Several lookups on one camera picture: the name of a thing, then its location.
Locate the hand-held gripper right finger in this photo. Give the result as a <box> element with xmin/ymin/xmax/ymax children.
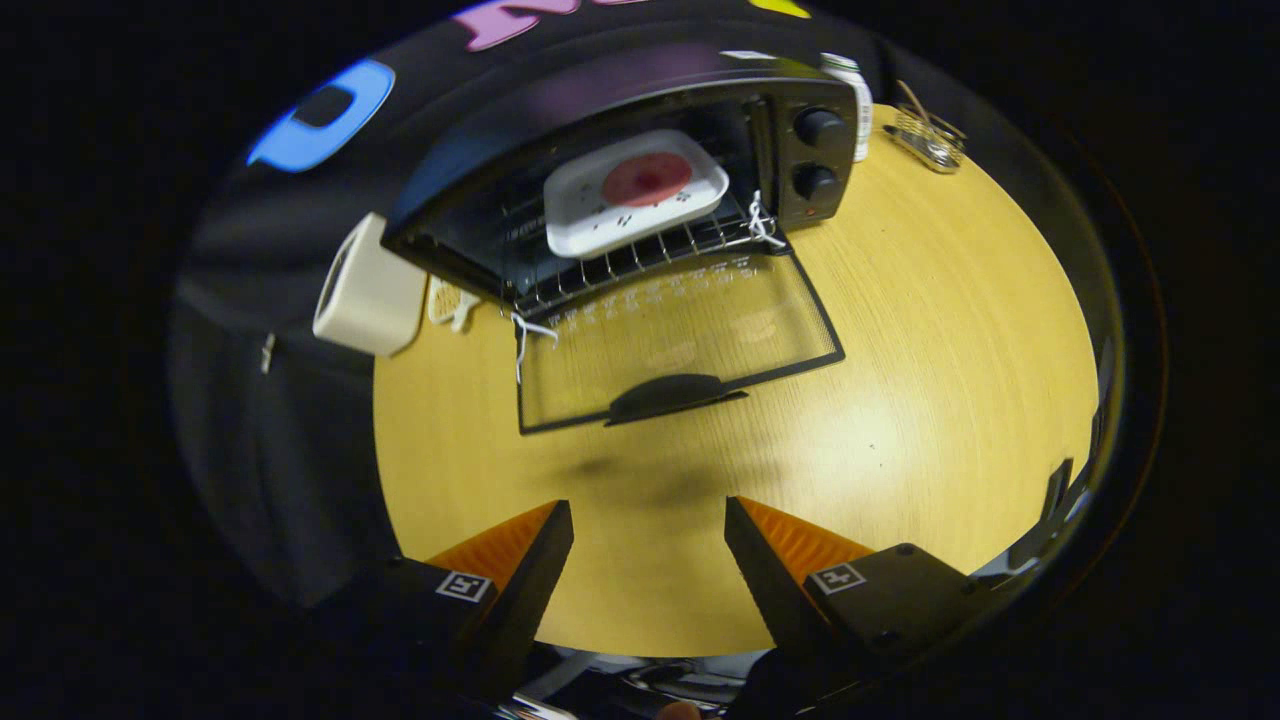
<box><xmin>724</xmin><ymin>496</ymin><xmax>1001</xmax><ymax>701</ymax></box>

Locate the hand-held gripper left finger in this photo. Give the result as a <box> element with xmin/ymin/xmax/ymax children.
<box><xmin>300</xmin><ymin>500</ymin><xmax>575</xmax><ymax>706</ymax></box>

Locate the white square plate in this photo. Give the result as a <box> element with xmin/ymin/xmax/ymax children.
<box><xmin>543</xmin><ymin>128</ymin><xmax>730</xmax><ymax>261</ymax></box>

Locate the pink round food slice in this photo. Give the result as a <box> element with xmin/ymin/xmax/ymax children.
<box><xmin>601</xmin><ymin>153</ymin><xmax>694</xmax><ymax>208</ymax></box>

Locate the black toaster oven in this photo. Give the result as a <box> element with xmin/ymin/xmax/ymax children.
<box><xmin>380</xmin><ymin>50</ymin><xmax>861</xmax><ymax>436</ymax></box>

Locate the white bread toaster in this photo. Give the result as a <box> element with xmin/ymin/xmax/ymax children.
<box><xmin>312</xmin><ymin>212</ymin><xmax>429</xmax><ymax>358</ymax></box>

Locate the small beige trivet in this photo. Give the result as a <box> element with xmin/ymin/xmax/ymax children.
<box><xmin>427</xmin><ymin>277</ymin><xmax>481</xmax><ymax>333</ymax></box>

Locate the white plastic bottle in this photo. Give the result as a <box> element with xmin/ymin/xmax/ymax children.
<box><xmin>820</xmin><ymin>52</ymin><xmax>875</xmax><ymax>163</ymax></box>

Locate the wooden stick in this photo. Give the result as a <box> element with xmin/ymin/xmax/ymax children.
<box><xmin>895</xmin><ymin>80</ymin><xmax>936</xmax><ymax>126</ymax></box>

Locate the wire mesh basket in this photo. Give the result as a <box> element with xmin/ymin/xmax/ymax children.
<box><xmin>884</xmin><ymin>100</ymin><xmax>968</xmax><ymax>175</ymax></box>

